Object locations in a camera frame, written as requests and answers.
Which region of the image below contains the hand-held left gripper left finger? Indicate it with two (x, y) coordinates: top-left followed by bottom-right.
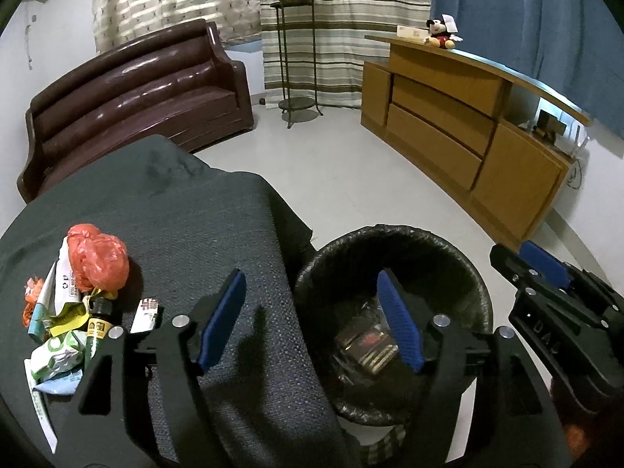
(51, 268), (247, 468)

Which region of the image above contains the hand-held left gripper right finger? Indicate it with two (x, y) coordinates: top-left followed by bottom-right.
(376, 268), (573, 468)

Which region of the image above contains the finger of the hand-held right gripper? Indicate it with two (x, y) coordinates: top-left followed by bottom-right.
(518, 240), (624, 313)
(490, 243), (542, 299)

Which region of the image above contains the black bin with liner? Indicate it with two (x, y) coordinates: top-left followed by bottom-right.
(292, 224), (494, 425)

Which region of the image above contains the white tube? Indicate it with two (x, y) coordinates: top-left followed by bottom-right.
(38, 236), (85, 315)

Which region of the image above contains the green and white wrapper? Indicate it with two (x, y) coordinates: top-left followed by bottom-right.
(24, 331), (89, 383)

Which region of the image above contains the light blue packet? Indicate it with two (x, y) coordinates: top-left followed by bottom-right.
(32, 370), (83, 395)

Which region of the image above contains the dark packet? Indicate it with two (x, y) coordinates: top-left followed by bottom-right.
(334, 317), (401, 376)

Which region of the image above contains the white and red packet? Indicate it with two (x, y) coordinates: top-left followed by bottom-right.
(129, 297), (163, 335)

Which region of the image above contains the dark grey tablecloth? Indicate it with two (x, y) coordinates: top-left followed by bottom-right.
(0, 134), (362, 468)

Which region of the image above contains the checked floor mat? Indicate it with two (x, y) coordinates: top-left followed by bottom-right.
(360, 423), (406, 455)

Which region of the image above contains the black bottle with yellow label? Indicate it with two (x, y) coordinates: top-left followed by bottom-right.
(85, 296), (116, 358)

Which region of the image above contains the small dark box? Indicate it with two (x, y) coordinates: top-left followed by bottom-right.
(535, 110), (566, 141)

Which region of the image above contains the red plastic bag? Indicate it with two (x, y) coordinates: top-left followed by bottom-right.
(67, 224), (130, 293)

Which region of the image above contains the yellow wrapper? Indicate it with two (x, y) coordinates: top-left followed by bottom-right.
(49, 302), (91, 337)

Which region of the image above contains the wooden cabinet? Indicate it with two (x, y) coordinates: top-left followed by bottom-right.
(360, 34), (593, 249)

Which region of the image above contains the teal and white packet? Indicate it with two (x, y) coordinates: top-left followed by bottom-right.
(27, 302), (50, 343)

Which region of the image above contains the orange wrapper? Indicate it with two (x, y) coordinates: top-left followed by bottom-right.
(22, 277), (46, 330)

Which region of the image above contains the white paper strip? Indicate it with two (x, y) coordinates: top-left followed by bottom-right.
(30, 390), (57, 454)

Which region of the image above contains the black metal plant stand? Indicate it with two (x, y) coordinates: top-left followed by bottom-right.
(269, 0), (325, 129)

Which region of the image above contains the brown leather sofa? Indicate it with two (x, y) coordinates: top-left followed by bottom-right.
(16, 18), (255, 204)

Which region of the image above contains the mouse plush toy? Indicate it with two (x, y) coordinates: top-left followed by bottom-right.
(425, 14), (463, 50)

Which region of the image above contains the blue curtain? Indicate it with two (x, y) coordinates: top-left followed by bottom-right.
(429, 0), (624, 140)

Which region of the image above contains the striped curtain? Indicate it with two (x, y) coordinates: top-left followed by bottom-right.
(260, 0), (432, 108)

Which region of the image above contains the cream patterned curtain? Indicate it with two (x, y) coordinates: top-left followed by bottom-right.
(92, 0), (264, 54)

